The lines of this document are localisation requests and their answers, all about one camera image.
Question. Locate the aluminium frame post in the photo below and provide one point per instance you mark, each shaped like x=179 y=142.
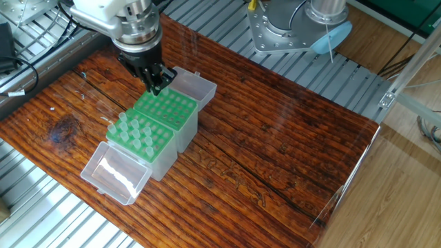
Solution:
x=413 y=83

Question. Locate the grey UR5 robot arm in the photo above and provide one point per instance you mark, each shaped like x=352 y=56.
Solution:
x=103 y=14

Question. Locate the glossy wooden table board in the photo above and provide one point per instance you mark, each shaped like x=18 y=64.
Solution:
x=275 y=138

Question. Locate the silver robot mount plate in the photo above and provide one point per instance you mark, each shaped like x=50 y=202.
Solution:
x=282 y=34

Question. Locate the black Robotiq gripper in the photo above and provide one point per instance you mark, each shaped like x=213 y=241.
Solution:
x=140 y=55

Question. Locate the green rack clear tip box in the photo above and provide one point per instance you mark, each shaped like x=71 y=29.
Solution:
x=117 y=172
x=186 y=120

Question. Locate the perforated silver metal plate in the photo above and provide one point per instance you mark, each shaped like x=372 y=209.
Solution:
x=27 y=8

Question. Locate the small black device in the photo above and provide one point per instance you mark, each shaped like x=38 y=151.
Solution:
x=4 y=41

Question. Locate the small yellow tag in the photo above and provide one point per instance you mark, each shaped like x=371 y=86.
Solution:
x=252 y=4

